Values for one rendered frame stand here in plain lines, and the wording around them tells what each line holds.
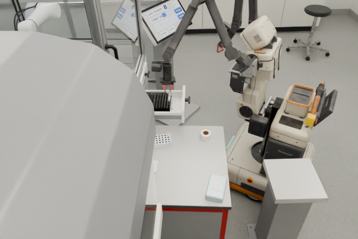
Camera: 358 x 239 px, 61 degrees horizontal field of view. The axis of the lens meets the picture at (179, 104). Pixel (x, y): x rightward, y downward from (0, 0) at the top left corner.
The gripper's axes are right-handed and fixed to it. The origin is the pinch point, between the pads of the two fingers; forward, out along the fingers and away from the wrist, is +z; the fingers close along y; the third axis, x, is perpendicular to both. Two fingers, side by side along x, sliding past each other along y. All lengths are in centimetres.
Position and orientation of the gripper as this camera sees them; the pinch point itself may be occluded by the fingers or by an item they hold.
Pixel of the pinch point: (167, 91)
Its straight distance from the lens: 202.8
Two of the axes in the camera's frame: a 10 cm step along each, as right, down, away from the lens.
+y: -9.9, 0.5, -0.9
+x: 1.1, 5.3, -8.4
